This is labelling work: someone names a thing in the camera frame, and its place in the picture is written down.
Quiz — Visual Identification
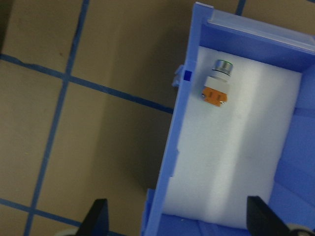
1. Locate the green push button switch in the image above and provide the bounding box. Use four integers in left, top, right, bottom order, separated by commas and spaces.
199, 59, 234, 107

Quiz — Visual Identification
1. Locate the white foam pad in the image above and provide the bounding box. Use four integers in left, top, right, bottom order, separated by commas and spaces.
161, 45, 303, 231

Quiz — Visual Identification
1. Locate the blue open-front storage bin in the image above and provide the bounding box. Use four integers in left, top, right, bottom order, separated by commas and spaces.
140, 1, 315, 236

